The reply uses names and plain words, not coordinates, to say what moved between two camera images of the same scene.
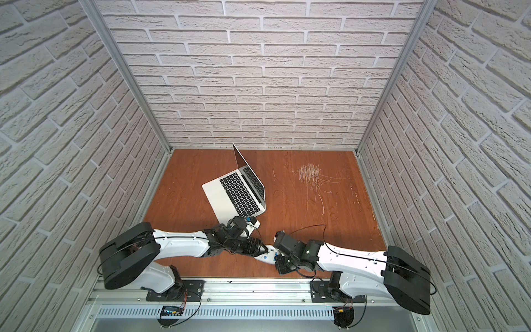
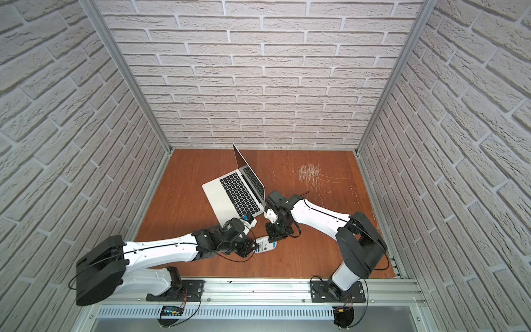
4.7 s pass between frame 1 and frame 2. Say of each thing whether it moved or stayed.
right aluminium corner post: stayed
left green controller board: stayed
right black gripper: moved
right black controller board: stayed
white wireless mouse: moved
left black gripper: stayed
